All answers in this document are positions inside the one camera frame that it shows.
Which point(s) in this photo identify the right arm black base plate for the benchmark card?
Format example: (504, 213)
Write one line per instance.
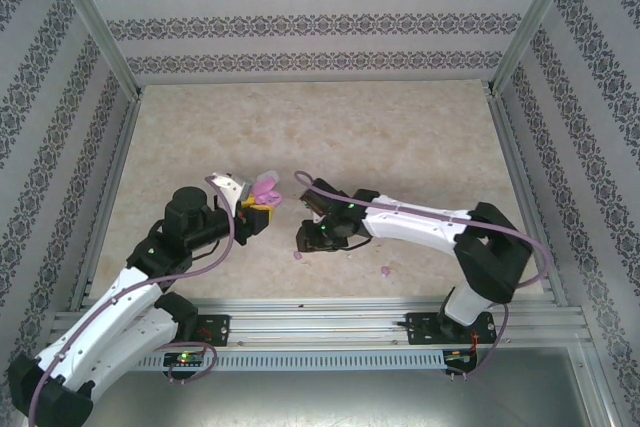
(425, 329)

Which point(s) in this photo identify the aluminium frame post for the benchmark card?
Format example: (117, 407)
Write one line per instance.
(535, 17)
(90, 17)

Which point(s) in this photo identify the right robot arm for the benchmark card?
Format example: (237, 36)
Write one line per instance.
(492, 252)

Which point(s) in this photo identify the grey sheet metal panel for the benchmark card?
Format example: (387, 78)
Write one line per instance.
(320, 399)

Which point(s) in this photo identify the aluminium side rail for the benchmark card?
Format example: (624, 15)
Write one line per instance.
(107, 197)
(527, 197)

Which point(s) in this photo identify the purple earbud charging case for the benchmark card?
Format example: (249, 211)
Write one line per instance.
(265, 189)

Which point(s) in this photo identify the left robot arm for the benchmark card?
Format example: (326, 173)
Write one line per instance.
(95, 337)

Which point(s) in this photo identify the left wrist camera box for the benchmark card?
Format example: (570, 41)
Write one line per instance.
(225, 189)

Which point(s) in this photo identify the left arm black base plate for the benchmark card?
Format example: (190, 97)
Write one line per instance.
(215, 329)

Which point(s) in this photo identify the aluminium mounting rail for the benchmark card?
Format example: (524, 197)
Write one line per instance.
(320, 322)

